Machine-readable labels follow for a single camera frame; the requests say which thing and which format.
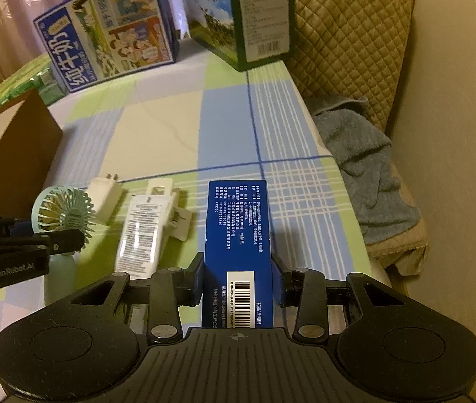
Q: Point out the white plug charger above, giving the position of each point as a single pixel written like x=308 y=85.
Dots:
x=106 y=201

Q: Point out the teal handheld fan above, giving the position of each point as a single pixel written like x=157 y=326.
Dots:
x=68 y=215

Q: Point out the grey-blue towel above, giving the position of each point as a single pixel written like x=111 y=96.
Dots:
x=364 y=155

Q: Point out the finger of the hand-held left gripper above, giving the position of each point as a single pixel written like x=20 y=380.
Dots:
x=64 y=241
x=11 y=226

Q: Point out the white squeeze tube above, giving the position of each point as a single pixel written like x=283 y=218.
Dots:
x=143 y=235

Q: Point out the stack of green packets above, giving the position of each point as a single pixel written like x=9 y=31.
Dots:
x=15 y=88

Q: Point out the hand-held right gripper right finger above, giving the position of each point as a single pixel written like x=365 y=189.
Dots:
x=278 y=281

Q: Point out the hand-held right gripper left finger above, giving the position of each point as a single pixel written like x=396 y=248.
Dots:
x=196 y=279

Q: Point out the checked tablecloth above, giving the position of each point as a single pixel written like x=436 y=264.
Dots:
x=296 y=193

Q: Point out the dark green milk carton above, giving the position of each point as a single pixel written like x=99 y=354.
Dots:
x=259 y=16

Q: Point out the blue illustrated milk carton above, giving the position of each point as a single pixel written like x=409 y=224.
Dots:
x=108 y=33

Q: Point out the brown cardboard box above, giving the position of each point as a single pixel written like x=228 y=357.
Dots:
x=15 y=155

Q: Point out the blue medicine box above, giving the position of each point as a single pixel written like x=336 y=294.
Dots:
x=238 y=226

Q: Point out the chair with quilted beige cover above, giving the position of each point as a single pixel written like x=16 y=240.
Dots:
x=347 y=29

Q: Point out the beige curtain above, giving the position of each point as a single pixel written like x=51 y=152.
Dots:
x=11 y=4

